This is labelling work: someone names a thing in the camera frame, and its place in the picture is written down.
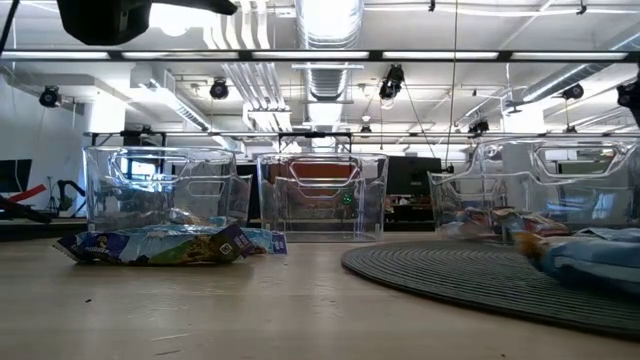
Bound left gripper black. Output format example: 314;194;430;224
55;0;239;46

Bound brown granola bar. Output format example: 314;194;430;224
499;209;571;237
164;207;229;227

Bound clear plastic bin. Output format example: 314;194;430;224
83;145;253;234
256;152;390;244
428;137;640;237

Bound round grey mat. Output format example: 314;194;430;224
341;239;640;341

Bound silver ventilation duct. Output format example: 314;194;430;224
294;0;365;101

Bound dark wall monitor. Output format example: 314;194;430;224
0;158;33;194

